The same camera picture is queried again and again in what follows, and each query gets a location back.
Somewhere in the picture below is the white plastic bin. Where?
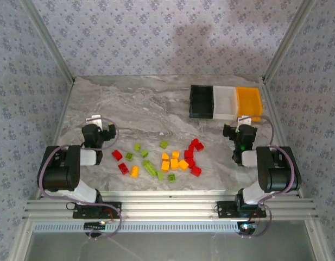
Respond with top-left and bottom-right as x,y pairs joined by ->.
212,85 -> 238,121

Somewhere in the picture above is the orange plastic bin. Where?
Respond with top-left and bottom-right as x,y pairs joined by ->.
235,86 -> 264,122

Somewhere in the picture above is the black plastic bin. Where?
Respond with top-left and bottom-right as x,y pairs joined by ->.
189,84 -> 214,120

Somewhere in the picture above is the long green lego brick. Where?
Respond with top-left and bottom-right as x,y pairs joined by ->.
142,159 -> 158,177

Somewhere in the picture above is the small black circuit board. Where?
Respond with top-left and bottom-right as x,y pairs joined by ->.
84,221 -> 107,231
237,221 -> 257,235

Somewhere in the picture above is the wide aluminium base beam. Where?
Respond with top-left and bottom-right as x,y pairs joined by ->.
22,190 -> 319,221

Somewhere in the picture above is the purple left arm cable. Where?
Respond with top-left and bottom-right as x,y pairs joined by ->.
36,117 -> 123,241

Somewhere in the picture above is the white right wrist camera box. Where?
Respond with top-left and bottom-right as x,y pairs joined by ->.
237,115 -> 252,127

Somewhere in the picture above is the aluminium side rail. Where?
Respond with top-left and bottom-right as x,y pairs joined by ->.
34,78 -> 75,201
261,77 -> 305,198

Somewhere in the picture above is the aluminium corner post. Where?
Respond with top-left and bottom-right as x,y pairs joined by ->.
261,0 -> 319,82
19,0 -> 75,82

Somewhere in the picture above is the grey slotted cable duct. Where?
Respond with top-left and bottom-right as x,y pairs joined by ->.
33,220 -> 240,234

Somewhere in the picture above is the aluminium frame leg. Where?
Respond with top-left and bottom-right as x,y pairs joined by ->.
304,219 -> 330,261
9,220 -> 35,261

